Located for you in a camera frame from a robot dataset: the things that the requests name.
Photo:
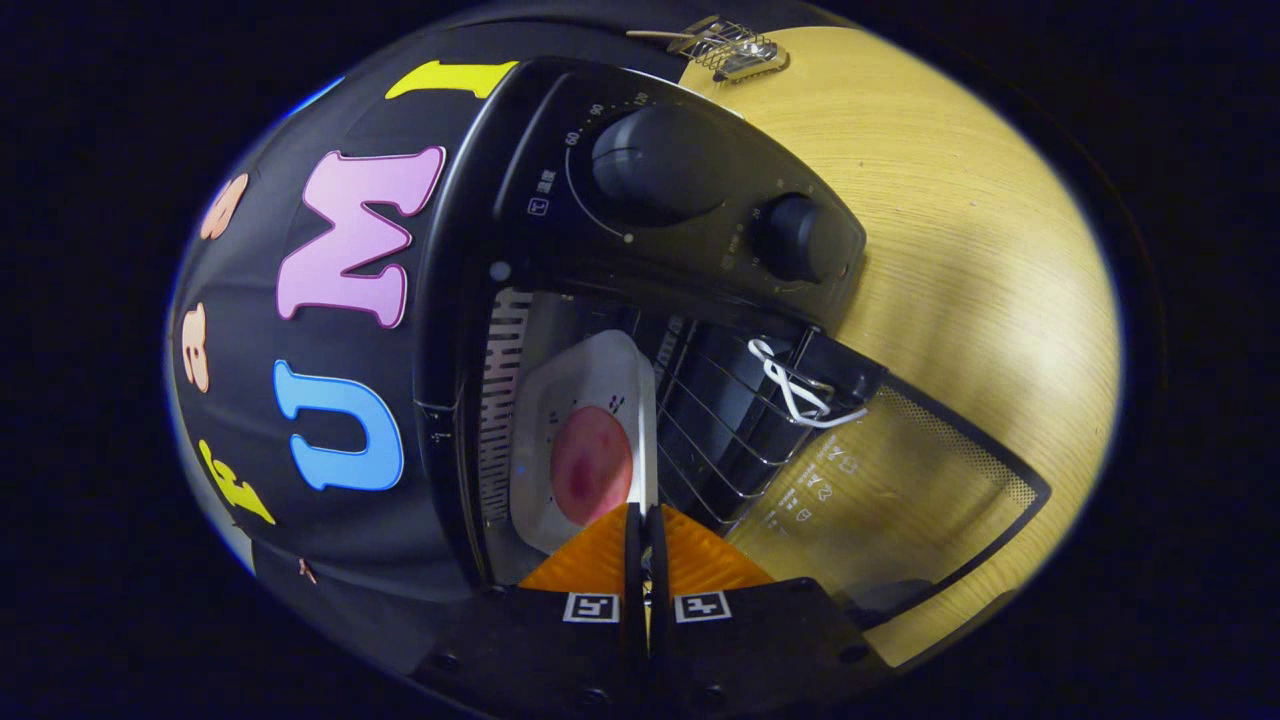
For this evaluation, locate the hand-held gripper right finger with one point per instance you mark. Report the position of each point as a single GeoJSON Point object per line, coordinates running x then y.
{"type": "Point", "coordinates": [750, 640]}

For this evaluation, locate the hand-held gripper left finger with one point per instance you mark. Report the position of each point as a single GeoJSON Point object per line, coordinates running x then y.
{"type": "Point", "coordinates": [560, 650]}

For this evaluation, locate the pink round food slice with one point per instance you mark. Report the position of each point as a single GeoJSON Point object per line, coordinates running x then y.
{"type": "Point", "coordinates": [590, 465]}

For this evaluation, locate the glass toaster oven door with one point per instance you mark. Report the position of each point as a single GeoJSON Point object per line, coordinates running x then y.
{"type": "Point", "coordinates": [900, 500]}

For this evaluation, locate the white square plate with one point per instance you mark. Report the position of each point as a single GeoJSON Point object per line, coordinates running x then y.
{"type": "Point", "coordinates": [585, 370]}

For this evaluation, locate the black toaster oven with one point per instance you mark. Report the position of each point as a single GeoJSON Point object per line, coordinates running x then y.
{"type": "Point", "coordinates": [540, 150]}

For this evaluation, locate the black oven knob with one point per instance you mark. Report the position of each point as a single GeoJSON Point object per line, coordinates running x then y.
{"type": "Point", "coordinates": [800, 240]}
{"type": "Point", "coordinates": [660, 160]}

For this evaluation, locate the wooden stick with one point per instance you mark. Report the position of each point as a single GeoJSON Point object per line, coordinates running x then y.
{"type": "Point", "coordinates": [655, 35]}

